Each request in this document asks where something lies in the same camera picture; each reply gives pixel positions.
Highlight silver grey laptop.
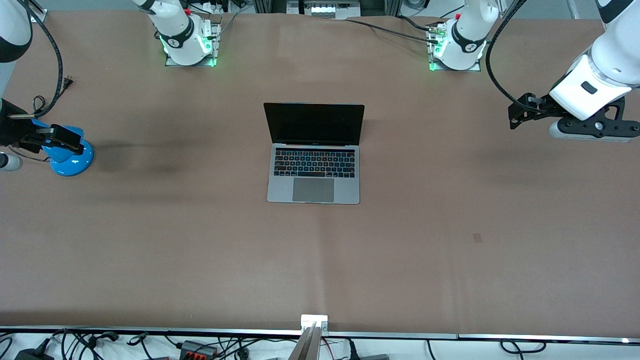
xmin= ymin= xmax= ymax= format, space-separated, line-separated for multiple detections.
xmin=263 ymin=102 xmax=366 ymax=205

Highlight blue plastic round object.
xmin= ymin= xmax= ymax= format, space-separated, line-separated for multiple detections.
xmin=42 ymin=120 xmax=95 ymax=177

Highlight white power strip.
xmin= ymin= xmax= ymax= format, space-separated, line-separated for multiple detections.
xmin=199 ymin=0 xmax=234 ymax=16

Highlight metal table edge strip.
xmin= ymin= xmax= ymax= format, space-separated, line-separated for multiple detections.
xmin=0 ymin=325 xmax=640 ymax=345

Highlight black power adapter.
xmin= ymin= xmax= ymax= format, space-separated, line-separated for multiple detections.
xmin=14 ymin=347 xmax=55 ymax=360

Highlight grey electronics unit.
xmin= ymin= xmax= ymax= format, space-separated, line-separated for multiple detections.
xmin=286 ymin=0 xmax=362 ymax=21

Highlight black box orange connectors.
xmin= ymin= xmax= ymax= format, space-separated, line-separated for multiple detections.
xmin=178 ymin=339 xmax=220 ymax=359

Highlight aluminium profile bar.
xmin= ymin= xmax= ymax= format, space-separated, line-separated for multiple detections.
xmin=287 ymin=321 xmax=322 ymax=360

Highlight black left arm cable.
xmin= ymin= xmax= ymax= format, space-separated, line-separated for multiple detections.
xmin=485 ymin=0 xmax=547 ymax=114

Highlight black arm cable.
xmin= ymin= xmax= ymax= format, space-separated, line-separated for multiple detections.
xmin=485 ymin=0 xmax=547 ymax=114
xmin=17 ymin=0 xmax=75 ymax=119

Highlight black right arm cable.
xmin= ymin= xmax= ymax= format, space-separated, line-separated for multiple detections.
xmin=17 ymin=0 xmax=75 ymax=119

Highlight short black table cable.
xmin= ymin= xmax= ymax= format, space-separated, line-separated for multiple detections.
xmin=396 ymin=14 xmax=443 ymax=34

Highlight long black table cable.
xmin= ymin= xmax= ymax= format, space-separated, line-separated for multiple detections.
xmin=344 ymin=18 xmax=441 ymax=45

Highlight black tangled cable bundle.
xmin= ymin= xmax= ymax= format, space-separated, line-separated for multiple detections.
xmin=47 ymin=328 xmax=173 ymax=360

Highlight black looped floor cable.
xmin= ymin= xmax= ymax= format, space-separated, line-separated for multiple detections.
xmin=499 ymin=338 xmax=547 ymax=355

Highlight white metal bracket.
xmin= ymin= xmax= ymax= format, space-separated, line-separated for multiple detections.
xmin=300 ymin=314 xmax=329 ymax=335

